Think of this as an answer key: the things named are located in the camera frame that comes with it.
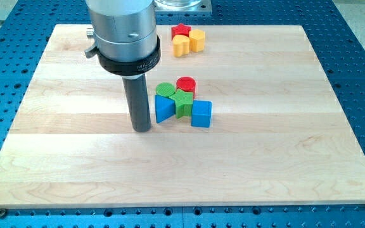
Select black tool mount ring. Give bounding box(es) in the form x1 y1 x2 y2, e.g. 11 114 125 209
96 36 161 77

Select light wooden board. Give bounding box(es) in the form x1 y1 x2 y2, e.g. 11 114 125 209
0 25 365 208

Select yellow heart block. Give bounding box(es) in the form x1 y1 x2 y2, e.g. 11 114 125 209
172 35 190 57

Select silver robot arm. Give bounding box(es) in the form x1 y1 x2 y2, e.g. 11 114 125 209
85 0 161 132

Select green cylinder block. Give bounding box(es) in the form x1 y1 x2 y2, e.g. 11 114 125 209
155 82 176 98

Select red cylinder block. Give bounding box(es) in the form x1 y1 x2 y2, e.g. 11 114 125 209
176 76 196 98

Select blue cube block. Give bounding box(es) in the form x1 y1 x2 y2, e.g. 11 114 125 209
191 100 212 128

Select left board clamp screw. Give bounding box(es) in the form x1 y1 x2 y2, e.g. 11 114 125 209
0 208 8 219

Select green star block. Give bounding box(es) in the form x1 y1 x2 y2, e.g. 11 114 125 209
169 89 193 119

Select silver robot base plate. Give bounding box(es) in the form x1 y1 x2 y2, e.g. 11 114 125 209
154 0 212 15

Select red star block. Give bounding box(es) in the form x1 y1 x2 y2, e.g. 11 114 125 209
171 23 192 39

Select blue triangle block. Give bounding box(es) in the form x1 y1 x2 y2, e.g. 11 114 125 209
155 95 176 124

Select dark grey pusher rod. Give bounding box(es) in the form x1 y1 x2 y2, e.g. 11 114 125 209
122 74 151 132

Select yellow hexagon block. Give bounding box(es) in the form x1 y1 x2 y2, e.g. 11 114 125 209
189 29 205 52

